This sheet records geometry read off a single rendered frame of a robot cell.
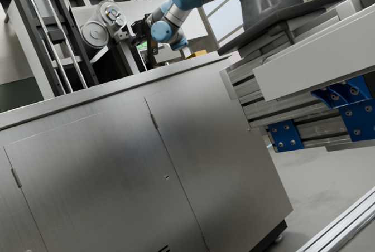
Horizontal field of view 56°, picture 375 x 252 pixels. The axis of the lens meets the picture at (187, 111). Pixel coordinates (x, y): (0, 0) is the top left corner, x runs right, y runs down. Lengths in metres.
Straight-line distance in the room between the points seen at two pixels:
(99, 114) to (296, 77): 0.73
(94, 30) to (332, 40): 1.21
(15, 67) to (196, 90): 0.85
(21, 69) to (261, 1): 1.26
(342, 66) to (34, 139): 0.85
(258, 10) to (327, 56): 0.28
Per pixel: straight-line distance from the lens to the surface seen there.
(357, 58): 0.56
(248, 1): 0.85
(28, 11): 1.41
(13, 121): 1.08
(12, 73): 1.80
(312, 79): 0.62
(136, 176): 1.21
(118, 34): 1.58
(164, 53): 1.71
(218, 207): 1.40
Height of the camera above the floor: 0.70
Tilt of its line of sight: level
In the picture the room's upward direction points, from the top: 23 degrees counter-clockwise
